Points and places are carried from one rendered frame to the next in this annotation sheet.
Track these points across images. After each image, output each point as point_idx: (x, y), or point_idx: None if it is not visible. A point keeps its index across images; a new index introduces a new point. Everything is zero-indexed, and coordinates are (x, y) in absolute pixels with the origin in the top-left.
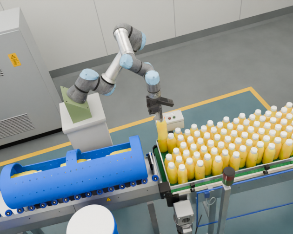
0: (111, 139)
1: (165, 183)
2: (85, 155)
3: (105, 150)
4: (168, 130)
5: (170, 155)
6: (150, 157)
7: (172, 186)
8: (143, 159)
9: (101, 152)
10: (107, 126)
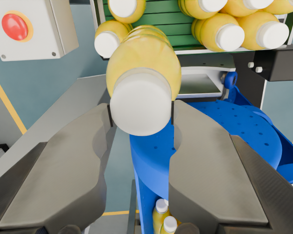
0: (52, 126)
1: (281, 61)
2: (145, 224)
3: (141, 197)
4: (68, 3)
5: (234, 31)
6: (195, 96)
7: (290, 39)
8: (279, 160)
9: (143, 202)
10: (21, 138)
